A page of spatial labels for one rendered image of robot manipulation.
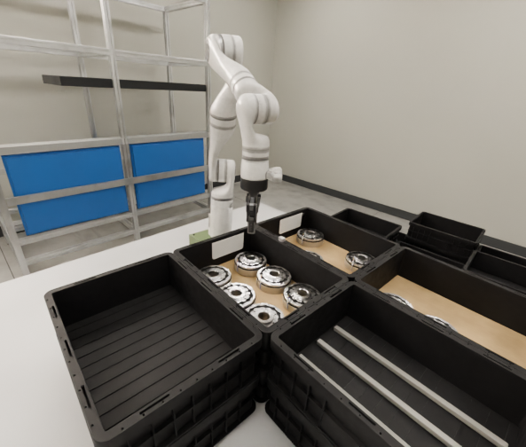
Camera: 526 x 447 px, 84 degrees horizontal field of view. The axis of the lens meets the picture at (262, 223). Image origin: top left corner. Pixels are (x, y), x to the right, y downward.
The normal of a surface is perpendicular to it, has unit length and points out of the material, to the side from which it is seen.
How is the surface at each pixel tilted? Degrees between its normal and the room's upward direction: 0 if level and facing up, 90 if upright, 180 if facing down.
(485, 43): 90
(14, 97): 90
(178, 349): 0
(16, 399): 0
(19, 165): 90
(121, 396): 0
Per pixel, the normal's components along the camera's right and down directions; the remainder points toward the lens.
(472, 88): -0.69, 0.27
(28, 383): 0.06, -0.90
